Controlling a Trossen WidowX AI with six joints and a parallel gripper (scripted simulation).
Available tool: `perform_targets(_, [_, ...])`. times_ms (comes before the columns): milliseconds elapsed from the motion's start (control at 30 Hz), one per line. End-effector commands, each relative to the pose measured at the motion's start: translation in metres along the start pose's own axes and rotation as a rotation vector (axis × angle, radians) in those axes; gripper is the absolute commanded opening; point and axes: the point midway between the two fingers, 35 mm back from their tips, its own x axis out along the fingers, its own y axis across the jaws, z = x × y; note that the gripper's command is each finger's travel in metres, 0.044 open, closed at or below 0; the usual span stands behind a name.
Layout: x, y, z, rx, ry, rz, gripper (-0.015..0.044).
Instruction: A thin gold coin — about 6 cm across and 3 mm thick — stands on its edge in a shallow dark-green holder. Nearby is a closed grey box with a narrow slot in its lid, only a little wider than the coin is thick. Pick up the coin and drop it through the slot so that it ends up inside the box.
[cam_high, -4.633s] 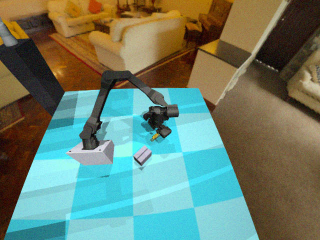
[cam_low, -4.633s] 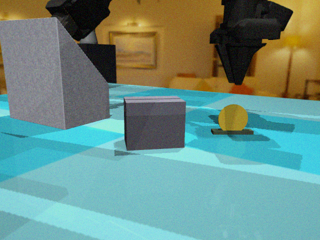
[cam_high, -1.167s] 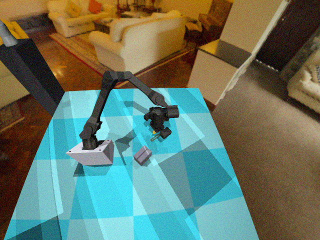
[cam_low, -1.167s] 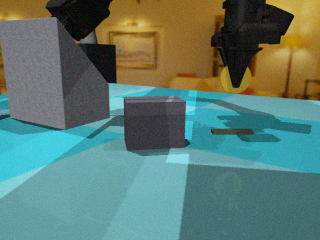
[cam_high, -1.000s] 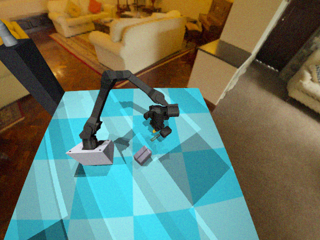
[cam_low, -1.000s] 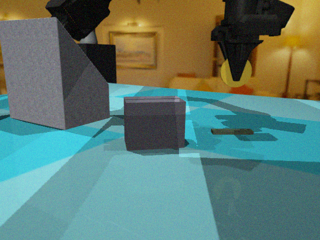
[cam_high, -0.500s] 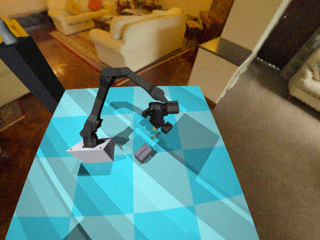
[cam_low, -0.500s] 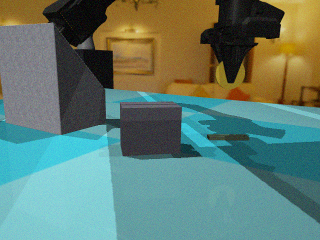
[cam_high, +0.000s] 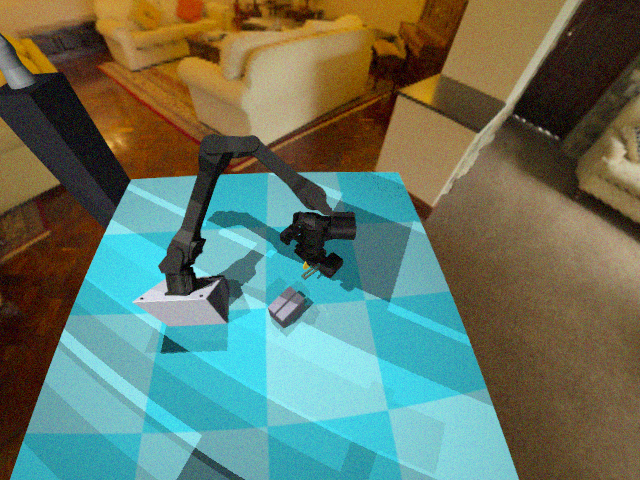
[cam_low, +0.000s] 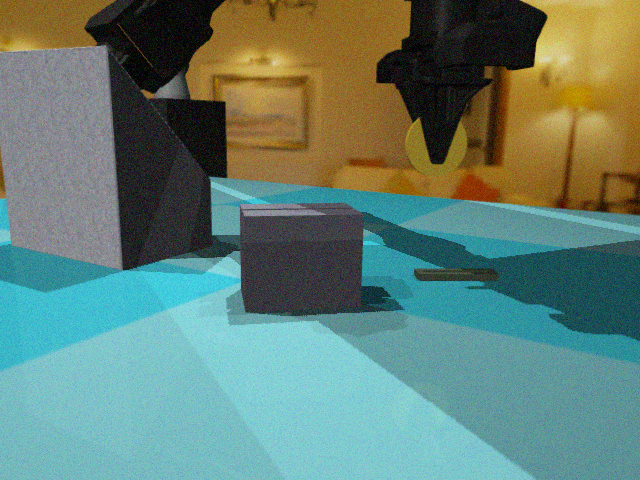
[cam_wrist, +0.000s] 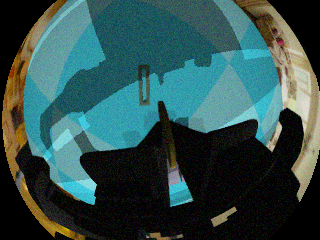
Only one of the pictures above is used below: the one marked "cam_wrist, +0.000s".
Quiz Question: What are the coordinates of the gold coin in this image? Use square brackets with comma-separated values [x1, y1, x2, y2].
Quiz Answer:
[159, 101, 176, 168]

